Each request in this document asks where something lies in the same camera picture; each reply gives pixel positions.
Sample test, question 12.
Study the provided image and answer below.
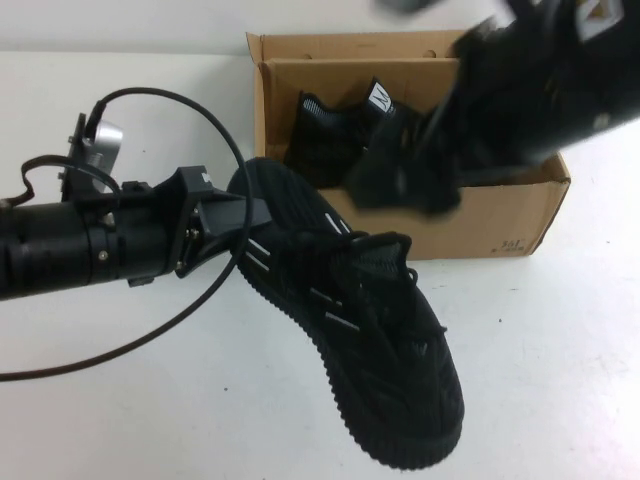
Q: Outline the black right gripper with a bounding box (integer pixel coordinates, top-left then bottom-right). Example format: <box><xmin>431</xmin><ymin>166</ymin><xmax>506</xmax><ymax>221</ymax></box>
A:
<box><xmin>349</xmin><ymin>0</ymin><xmax>626</xmax><ymax>217</ymax></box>

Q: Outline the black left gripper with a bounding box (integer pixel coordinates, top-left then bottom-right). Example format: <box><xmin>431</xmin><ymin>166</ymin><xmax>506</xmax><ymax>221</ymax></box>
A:
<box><xmin>84</xmin><ymin>167</ymin><xmax>274</xmax><ymax>289</ymax></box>

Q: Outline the black sneaker with white stripes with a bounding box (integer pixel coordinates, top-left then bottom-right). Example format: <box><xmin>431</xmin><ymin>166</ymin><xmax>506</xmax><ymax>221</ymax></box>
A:
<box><xmin>224</xmin><ymin>156</ymin><xmax>465</xmax><ymax>454</ymax></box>

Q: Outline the brown cardboard shoe box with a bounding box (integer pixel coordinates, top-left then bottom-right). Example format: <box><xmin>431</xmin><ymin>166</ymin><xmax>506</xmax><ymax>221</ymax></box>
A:
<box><xmin>243</xmin><ymin>30</ymin><xmax>572</xmax><ymax>261</ymax></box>

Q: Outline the black sneaker with white tag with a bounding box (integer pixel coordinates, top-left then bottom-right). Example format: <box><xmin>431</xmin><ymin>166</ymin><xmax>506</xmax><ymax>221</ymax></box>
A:
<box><xmin>283</xmin><ymin>75</ymin><xmax>441</xmax><ymax>189</ymax></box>

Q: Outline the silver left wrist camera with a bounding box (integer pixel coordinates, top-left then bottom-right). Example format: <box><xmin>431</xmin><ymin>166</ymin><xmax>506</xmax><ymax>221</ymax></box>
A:
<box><xmin>74</xmin><ymin>113</ymin><xmax>124</xmax><ymax>196</ymax></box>

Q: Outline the black left camera cable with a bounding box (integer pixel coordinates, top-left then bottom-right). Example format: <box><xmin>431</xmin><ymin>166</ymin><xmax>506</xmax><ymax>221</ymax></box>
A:
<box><xmin>0</xmin><ymin>87</ymin><xmax>250</xmax><ymax>384</ymax></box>

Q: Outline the black left camera bracket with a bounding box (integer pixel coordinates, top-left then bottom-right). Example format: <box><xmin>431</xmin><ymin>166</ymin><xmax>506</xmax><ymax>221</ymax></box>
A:
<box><xmin>58</xmin><ymin>112</ymin><xmax>121</xmax><ymax>206</ymax></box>

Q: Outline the thin black looped wire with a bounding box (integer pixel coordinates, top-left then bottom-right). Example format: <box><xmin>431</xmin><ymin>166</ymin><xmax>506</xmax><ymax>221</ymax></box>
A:
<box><xmin>19</xmin><ymin>155</ymin><xmax>69</xmax><ymax>201</ymax></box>

